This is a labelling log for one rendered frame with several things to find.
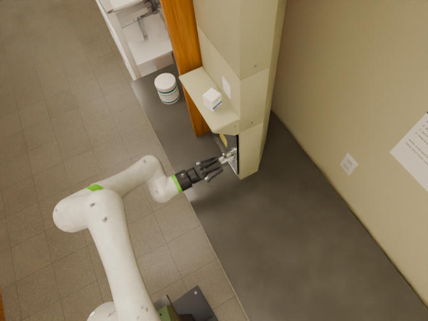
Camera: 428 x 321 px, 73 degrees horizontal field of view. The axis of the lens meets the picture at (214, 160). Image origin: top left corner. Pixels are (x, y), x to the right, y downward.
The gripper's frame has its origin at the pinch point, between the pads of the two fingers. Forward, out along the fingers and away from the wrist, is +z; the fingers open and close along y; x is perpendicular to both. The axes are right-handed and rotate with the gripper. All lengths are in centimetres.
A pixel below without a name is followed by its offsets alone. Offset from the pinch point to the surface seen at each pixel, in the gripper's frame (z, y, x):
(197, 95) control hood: -4.5, 13.4, -36.5
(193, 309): -57, -45, 113
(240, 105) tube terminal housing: 4.8, -4.9, -44.6
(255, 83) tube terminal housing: 11, -5, -53
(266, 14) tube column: 12, -5, -76
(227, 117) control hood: 0.7, -2.0, -36.7
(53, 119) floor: -114, 189, 116
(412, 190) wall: 48, -55, -23
